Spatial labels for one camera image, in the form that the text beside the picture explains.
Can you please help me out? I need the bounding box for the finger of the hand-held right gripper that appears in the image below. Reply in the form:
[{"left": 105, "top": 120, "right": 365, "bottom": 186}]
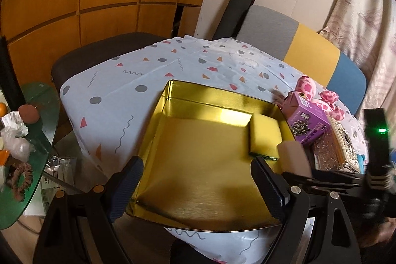
[
  {"left": 282, "top": 172, "right": 366, "bottom": 194},
  {"left": 309, "top": 169, "right": 366, "bottom": 182}
]

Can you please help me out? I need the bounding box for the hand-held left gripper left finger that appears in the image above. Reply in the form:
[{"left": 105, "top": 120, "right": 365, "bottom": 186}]
[{"left": 33, "top": 156, "right": 144, "bottom": 264}]

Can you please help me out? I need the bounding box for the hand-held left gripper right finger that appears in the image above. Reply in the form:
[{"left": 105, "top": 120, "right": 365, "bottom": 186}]
[{"left": 251, "top": 157, "right": 362, "bottom": 264}]

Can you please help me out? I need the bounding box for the beige soft roll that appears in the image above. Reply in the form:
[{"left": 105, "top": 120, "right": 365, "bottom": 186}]
[{"left": 276, "top": 141, "right": 313, "bottom": 178}]

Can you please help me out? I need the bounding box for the yellow sponge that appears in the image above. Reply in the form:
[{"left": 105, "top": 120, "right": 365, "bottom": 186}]
[{"left": 248, "top": 112, "right": 284, "bottom": 161}]

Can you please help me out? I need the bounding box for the gold tin box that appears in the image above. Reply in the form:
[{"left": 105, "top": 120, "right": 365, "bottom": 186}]
[{"left": 125, "top": 79, "right": 296, "bottom": 233}]

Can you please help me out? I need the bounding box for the blue plush toy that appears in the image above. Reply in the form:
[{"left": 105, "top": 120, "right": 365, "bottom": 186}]
[{"left": 356, "top": 153, "right": 369, "bottom": 172}]

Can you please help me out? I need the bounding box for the gold glitter tissue box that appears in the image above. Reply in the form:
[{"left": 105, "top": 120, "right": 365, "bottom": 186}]
[{"left": 312, "top": 117, "right": 363, "bottom": 173}]

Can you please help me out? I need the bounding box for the purple carton box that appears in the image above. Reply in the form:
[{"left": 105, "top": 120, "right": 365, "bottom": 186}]
[{"left": 283, "top": 92, "right": 331, "bottom": 146}]

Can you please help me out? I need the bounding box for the pink spotted plush toy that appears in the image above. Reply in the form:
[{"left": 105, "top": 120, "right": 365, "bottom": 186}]
[{"left": 295, "top": 75, "right": 346, "bottom": 122}]

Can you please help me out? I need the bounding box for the leopard hair scrunchie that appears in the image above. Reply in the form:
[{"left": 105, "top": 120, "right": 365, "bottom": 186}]
[{"left": 11, "top": 161, "right": 34, "bottom": 201}]

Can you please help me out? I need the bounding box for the patterned plastic tablecloth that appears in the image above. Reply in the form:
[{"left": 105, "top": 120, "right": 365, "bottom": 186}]
[{"left": 59, "top": 35, "right": 369, "bottom": 264}]

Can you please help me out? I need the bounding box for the green glass side table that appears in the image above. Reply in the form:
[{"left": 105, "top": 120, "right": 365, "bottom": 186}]
[{"left": 0, "top": 82, "right": 61, "bottom": 230}]

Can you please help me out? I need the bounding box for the crumpled white plastic wrap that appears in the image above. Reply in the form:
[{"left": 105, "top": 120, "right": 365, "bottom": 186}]
[{"left": 0, "top": 111, "right": 35, "bottom": 163}]

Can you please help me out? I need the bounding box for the grey yellow blue chair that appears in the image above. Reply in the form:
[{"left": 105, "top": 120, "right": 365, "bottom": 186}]
[{"left": 235, "top": 5, "right": 367, "bottom": 116}]

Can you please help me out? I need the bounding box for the brown round ball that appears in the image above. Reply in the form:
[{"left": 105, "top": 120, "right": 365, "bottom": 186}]
[{"left": 18, "top": 105, "right": 40, "bottom": 124}]

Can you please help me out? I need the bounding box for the printed beige curtain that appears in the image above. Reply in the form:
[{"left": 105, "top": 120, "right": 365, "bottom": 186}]
[{"left": 319, "top": 0, "right": 396, "bottom": 141}]

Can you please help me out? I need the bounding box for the black round table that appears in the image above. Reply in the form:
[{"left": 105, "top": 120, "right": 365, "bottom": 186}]
[{"left": 51, "top": 33, "right": 169, "bottom": 92}]

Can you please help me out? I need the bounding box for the black rolled mat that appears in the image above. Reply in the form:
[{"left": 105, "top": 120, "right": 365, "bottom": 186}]
[{"left": 213, "top": 0, "right": 257, "bottom": 41}]

